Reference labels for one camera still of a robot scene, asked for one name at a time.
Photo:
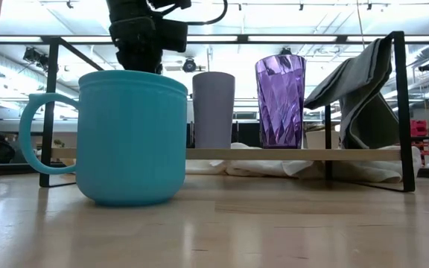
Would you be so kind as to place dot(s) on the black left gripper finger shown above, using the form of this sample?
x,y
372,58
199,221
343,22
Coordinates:
x,y
151,66
130,65

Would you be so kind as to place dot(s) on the blue plastic mug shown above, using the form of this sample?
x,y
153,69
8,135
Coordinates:
x,y
132,137

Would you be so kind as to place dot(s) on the lavender plastic cup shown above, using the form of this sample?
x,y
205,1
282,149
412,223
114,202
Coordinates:
x,y
213,111

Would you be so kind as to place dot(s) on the purple faceted plastic tumbler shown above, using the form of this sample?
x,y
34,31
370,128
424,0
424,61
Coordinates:
x,y
281,104

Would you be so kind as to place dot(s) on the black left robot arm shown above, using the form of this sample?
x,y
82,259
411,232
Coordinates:
x,y
125,7

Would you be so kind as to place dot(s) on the black hanging fixture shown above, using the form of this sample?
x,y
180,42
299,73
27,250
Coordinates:
x,y
35,57

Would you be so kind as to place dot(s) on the white plaid cloth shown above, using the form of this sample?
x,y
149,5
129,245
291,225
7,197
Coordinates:
x,y
266,167

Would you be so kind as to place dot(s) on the grey cloth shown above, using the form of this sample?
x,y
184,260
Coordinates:
x,y
363,93

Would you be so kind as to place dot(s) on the red storage bins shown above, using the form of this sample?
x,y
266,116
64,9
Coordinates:
x,y
419,127

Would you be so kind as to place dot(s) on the black round overhead camera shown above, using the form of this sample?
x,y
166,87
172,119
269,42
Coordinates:
x,y
189,65

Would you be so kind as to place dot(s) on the wooden shelf with black frame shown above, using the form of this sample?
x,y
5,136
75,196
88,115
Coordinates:
x,y
292,155

